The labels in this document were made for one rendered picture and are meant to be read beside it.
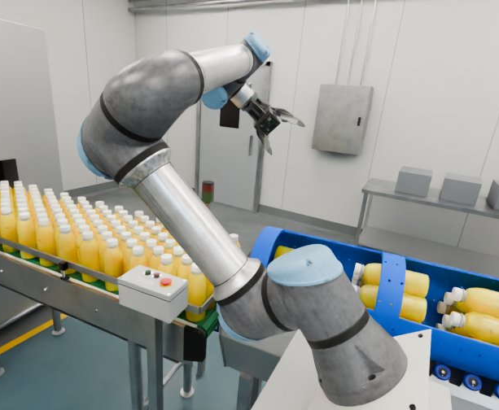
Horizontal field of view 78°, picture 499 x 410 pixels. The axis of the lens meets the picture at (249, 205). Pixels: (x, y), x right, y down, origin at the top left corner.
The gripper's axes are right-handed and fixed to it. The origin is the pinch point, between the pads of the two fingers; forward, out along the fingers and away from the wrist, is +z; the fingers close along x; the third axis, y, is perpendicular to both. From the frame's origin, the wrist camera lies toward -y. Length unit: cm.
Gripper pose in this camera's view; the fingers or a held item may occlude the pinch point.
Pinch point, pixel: (287, 140)
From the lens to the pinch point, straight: 110.5
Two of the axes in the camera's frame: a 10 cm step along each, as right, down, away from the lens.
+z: 7.0, 6.0, 3.9
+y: -0.2, 5.5, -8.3
